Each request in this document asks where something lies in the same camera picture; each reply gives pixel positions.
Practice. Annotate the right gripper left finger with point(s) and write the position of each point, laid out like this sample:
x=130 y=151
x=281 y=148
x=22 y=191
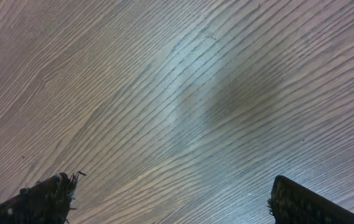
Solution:
x=47 y=202

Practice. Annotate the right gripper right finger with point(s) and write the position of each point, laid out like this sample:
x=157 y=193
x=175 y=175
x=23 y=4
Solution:
x=292 y=203

